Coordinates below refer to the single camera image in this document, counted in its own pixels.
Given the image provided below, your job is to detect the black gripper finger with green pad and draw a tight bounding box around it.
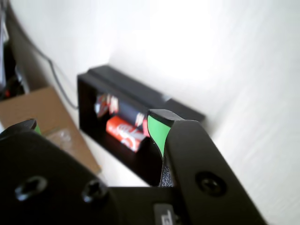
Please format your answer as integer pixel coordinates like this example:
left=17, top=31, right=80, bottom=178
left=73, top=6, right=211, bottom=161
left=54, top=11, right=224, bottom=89
left=0, top=119, right=124, bottom=225
left=147, top=109, right=268, bottom=225

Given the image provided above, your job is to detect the black rectangular box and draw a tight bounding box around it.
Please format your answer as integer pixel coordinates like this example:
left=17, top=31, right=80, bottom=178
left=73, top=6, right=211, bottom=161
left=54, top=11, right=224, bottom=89
left=77, top=66, right=207, bottom=188

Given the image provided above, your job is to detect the black cola can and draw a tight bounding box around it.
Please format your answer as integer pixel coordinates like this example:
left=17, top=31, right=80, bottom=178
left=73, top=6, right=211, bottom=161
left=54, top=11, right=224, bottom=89
left=94, top=93, right=150, bottom=138

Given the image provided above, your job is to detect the red cola can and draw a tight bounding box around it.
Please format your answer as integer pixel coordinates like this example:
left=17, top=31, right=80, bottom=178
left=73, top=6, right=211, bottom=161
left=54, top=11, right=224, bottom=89
left=105, top=115, right=148, bottom=153

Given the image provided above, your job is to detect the grey cable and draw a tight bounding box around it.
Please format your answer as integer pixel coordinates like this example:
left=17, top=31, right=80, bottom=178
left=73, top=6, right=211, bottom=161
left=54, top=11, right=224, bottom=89
left=22, top=38, right=78, bottom=110

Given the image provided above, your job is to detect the brown cardboard box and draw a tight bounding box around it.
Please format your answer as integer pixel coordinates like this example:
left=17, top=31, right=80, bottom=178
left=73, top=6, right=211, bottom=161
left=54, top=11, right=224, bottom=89
left=0, top=87, right=102, bottom=174

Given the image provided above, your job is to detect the clear plastic wrap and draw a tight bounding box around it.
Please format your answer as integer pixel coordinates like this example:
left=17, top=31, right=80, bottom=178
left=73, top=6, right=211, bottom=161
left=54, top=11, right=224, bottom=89
left=45, top=127, right=72, bottom=150

